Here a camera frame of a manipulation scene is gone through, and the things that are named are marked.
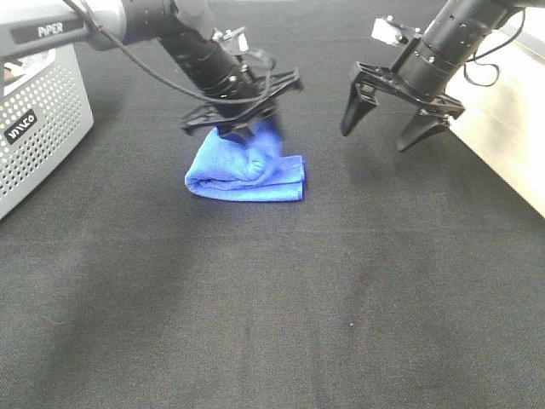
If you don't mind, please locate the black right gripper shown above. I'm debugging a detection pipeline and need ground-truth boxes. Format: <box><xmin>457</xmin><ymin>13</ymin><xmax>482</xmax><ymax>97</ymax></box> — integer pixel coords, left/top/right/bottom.
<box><xmin>340</xmin><ymin>37</ymin><xmax>464</xmax><ymax>152</ymax></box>

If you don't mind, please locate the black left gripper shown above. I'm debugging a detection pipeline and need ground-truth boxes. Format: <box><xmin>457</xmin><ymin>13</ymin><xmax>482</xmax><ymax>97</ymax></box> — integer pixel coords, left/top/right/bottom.
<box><xmin>159</xmin><ymin>32</ymin><xmax>302</xmax><ymax>146</ymax></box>

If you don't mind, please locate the blue microfiber towel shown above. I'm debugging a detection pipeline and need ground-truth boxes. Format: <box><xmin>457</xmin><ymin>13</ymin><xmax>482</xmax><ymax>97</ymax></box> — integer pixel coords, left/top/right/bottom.
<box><xmin>185</xmin><ymin>118</ymin><xmax>306</xmax><ymax>202</ymax></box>

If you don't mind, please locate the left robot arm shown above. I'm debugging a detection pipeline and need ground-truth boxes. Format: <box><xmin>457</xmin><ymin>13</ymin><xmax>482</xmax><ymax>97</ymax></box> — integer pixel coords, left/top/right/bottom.
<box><xmin>1</xmin><ymin>1</ymin><xmax>302</xmax><ymax>144</ymax></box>

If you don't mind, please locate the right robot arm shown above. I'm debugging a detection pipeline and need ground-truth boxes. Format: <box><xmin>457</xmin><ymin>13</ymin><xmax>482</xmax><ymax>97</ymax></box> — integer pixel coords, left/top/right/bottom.
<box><xmin>340</xmin><ymin>0</ymin><xmax>544</xmax><ymax>152</ymax></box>

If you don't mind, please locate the white plastic storage crate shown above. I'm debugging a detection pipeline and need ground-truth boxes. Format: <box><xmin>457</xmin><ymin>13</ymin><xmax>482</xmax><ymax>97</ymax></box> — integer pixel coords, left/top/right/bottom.
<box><xmin>447</xmin><ymin>8</ymin><xmax>544</xmax><ymax>214</ymax></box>

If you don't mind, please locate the grey perforated plastic basket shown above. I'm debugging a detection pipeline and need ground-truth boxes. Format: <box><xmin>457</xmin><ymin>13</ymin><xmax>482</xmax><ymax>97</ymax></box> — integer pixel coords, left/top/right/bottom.
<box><xmin>1</xmin><ymin>45</ymin><xmax>94</xmax><ymax>217</ymax></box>

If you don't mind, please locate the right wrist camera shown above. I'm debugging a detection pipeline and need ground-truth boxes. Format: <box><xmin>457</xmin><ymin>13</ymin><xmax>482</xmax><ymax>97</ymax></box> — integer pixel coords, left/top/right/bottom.
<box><xmin>371</xmin><ymin>15</ymin><xmax>422</xmax><ymax>47</ymax></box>

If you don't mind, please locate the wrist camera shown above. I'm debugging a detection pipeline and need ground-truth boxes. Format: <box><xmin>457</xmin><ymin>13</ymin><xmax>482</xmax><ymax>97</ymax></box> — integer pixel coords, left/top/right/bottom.
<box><xmin>212</xmin><ymin>26</ymin><xmax>250</xmax><ymax>55</ymax></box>
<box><xmin>371</xmin><ymin>15</ymin><xmax>422</xmax><ymax>47</ymax></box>

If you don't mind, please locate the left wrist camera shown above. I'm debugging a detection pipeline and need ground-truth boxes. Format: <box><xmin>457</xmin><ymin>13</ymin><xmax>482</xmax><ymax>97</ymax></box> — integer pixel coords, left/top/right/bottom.
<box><xmin>212</xmin><ymin>26</ymin><xmax>250</xmax><ymax>55</ymax></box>

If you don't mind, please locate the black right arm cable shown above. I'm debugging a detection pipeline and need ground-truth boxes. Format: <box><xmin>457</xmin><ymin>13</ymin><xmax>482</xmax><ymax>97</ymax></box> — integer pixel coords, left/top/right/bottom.
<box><xmin>462</xmin><ymin>8</ymin><xmax>527</xmax><ymax>87</ymax></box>

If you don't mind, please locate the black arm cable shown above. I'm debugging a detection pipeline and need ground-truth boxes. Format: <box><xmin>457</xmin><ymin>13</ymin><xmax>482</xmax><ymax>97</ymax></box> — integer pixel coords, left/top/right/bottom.
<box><xmin>63</xmin><ymin>0</ymin><xmax>278</xmax><ymax>106</ymax></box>
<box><xmin>462</xmin><ymin>8</ymin><xmax>527</xmax><ymax>87</ymax></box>

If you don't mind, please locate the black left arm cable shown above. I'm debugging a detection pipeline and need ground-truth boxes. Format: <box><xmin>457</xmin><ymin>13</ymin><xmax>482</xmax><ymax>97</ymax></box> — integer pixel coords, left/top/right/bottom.
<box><xmin>63</xmin><ymin>0</ymin><xmax>278</xmax><ymax>106</ymax></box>

